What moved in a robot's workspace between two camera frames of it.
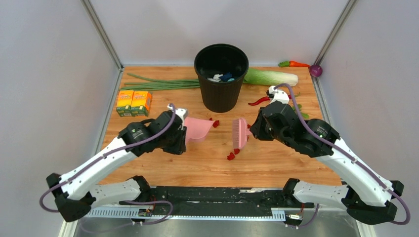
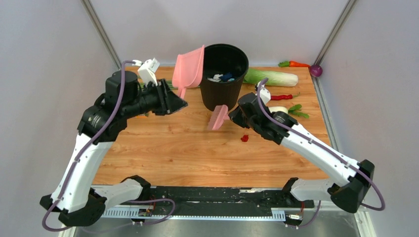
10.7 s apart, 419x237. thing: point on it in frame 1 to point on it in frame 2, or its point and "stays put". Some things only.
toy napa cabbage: [260, 76] stays put
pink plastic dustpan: [196, 129] to [188, 70]
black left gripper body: [173, 144] to [151, 97]
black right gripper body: [263, 132] to [239, 117]
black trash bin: [222, 97] stays put
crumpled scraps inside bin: [220, 77] stays put
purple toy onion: [316, 70] stays put
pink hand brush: [240, 132] to [220, 114]
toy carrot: [293, 63] stays put
